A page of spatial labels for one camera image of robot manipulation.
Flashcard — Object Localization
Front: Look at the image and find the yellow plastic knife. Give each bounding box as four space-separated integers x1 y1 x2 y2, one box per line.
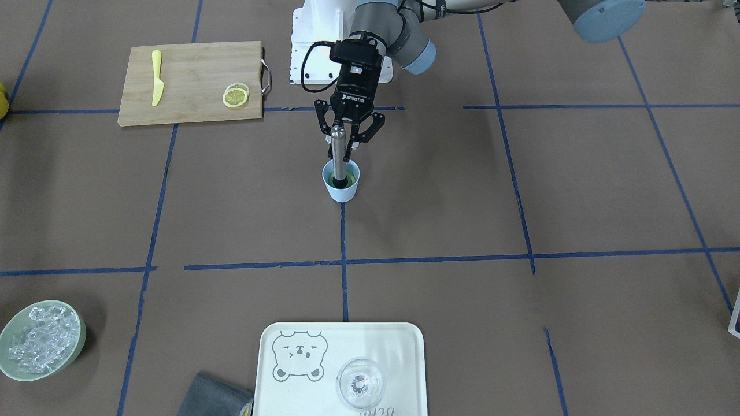
151 49 165 106

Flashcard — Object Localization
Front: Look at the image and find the wooden cutting board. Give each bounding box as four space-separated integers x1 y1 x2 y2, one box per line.
118 40 264 127

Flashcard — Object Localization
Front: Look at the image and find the clear wine glass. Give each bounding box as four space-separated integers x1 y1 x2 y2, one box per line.
335 358 386 411

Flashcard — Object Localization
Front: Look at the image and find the light blue plastic cup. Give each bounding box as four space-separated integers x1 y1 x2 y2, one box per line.
321 160 360 203

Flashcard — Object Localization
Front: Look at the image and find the cream bear tray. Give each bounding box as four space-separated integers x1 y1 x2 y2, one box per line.
251 323 428 415

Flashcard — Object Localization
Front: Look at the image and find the green bowl of ice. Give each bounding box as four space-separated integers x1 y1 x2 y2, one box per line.
1 300 87 382

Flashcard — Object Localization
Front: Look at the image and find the steel muddler black tip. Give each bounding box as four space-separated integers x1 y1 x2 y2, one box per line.
330 125 350 189

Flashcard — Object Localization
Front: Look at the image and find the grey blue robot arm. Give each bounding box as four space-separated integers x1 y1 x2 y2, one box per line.
308 1 505 162

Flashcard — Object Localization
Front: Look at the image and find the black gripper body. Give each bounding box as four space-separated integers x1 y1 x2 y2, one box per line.
331 58 383 125

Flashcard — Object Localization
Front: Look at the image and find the yellow lemon slice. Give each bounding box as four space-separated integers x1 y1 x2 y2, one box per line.
222 87 250 109

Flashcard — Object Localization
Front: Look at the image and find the grey folded cloth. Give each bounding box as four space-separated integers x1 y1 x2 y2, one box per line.
177 372 254 415

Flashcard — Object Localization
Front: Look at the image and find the white camera pillar base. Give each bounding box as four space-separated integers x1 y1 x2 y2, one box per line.
289 1 358 85

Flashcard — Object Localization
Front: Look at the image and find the yellow lemon lower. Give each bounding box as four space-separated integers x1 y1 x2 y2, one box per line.
0 83 10 120

